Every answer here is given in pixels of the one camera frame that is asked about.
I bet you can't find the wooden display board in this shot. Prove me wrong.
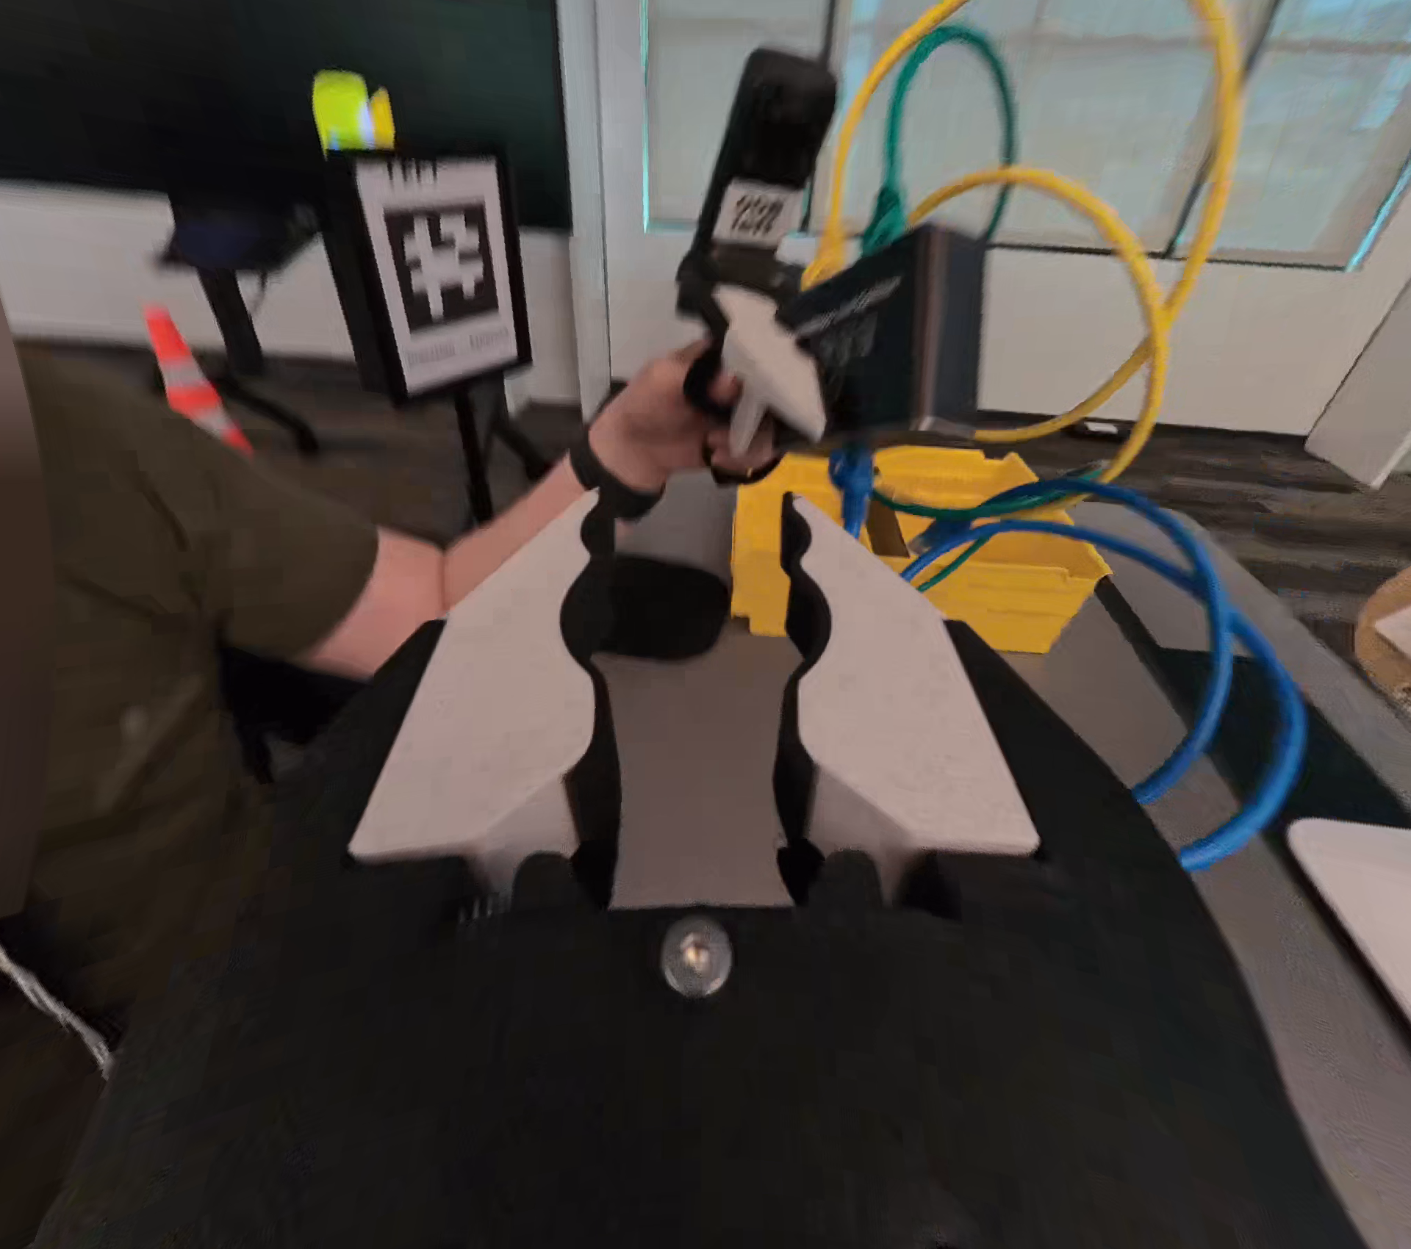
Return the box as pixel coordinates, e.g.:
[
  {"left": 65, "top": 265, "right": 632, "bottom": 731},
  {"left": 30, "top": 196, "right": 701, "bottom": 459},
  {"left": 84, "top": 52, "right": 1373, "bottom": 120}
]
[{"left": 1354, "top": 566, "right": 1411, "bottom": 703}]

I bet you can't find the yellow ethernet cable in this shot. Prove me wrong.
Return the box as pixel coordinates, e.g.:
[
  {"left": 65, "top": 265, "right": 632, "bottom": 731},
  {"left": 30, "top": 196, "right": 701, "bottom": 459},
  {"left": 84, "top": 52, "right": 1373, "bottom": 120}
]
[{"left": 798, "top": 0, "right": 1248, "bottom": 485}]

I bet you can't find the orange traffic cone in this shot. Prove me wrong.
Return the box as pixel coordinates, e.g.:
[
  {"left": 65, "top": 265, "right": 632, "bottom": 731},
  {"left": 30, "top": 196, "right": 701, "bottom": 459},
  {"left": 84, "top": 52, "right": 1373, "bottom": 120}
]
[{"left": 141, "top": 303, "right": 253, "bottom": 456}]

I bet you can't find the person's left forearm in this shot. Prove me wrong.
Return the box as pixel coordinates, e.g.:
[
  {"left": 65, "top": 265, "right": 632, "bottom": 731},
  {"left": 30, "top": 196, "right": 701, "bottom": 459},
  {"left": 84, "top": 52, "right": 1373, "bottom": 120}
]
[{"left": 296, "top": 472, "right": 603, "bottom": 681}]

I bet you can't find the large dark wall screen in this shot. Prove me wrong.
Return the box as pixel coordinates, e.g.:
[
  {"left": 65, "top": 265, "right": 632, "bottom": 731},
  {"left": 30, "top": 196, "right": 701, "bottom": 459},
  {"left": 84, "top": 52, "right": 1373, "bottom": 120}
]
[{"left": 0, "top": 0, "right": 572, "bottom": 228}]

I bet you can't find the large window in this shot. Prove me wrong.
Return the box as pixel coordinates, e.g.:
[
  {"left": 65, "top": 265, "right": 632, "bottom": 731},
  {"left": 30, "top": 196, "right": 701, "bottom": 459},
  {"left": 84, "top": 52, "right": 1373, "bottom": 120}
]
[{"left": 644, "top": 0, "right": 1411, "bottom": 272}]

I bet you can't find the black stool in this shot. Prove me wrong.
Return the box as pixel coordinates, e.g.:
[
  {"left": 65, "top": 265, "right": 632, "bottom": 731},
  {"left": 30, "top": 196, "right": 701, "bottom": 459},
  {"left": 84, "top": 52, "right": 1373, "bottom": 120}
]
[{"left": 159, "top": 202, "right": 324, "bottom": 457}]

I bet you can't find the black network switch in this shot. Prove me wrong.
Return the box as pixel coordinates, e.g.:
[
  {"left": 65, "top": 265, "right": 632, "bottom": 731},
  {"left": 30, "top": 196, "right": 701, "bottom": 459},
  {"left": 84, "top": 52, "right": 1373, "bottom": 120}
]
[{"left": 776, "top": 224, "right": 985, "bottom": 435}]

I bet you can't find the person's left hand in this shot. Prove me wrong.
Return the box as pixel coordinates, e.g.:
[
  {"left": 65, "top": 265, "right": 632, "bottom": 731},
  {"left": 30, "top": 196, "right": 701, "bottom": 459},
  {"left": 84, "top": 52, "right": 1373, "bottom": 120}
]
[{"left": 587, "top": 337, "right": 776, "bottom": 499}]

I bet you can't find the green ethernet cable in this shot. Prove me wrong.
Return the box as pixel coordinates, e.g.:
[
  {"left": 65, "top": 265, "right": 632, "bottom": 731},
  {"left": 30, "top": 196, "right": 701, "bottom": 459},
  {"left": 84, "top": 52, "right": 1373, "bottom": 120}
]
[{"left": 860, "top": 24, "right": 1110, "bottom": 596}]

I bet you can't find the fiducial marker board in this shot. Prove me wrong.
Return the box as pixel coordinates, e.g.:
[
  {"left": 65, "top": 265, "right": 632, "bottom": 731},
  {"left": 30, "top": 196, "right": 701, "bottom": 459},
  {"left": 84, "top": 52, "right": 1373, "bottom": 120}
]
[{"left": 322, "top": 147, "right": 534, "bottom": 524}]

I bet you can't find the blue ethernet cable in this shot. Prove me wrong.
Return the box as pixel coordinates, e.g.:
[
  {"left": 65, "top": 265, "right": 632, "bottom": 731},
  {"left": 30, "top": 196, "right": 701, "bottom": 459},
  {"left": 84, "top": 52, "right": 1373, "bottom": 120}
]
[{"left": 826, "top": 444, "right": 1310, "bottom": 873}]

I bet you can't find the black wrist band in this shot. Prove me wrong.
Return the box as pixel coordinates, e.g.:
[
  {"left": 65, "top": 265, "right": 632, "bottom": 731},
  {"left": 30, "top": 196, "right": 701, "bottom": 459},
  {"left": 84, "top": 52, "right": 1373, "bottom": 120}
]
[{"left": 568, "top": 428, "right": 666, "bottom": 522}]

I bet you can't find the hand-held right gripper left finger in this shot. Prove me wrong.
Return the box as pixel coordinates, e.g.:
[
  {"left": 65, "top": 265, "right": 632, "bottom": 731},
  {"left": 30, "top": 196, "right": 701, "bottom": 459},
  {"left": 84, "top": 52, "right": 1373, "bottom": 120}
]
[{"left": 347, "top": 488, "right": 625, "bottom": 910}]

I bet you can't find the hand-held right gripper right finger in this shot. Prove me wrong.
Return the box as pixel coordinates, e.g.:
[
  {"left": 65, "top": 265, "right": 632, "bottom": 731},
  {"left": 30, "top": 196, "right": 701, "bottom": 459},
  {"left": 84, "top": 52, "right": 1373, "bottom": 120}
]
[{"left": 775, "top": 494, "right": 1042, "bottom": 907}]

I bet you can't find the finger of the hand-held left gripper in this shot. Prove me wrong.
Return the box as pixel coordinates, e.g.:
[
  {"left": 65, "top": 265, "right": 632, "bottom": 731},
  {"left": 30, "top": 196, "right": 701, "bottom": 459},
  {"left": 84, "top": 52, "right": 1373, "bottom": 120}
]
[{"left": 715, "top": 284, "right": 831, "bottom": 443}]

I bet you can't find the yellow plastic bin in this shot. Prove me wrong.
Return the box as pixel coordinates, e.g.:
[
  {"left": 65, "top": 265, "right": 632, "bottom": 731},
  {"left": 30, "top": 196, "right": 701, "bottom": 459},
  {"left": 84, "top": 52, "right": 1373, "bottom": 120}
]
[{"left": 729, "top": 444, "right": 1113, "bottom": 656}]

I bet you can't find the bright yellow object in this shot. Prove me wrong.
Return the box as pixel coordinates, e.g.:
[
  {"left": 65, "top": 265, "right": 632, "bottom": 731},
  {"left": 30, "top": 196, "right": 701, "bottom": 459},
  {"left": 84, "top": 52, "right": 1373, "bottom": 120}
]
[{"left": 312, "top": 70, "right": 397, "bottom": 156}]

